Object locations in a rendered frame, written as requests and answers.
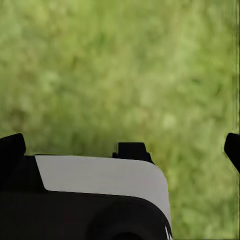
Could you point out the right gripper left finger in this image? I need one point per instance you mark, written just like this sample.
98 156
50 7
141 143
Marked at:
12 149

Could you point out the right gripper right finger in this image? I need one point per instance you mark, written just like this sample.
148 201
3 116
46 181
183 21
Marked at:
232 149

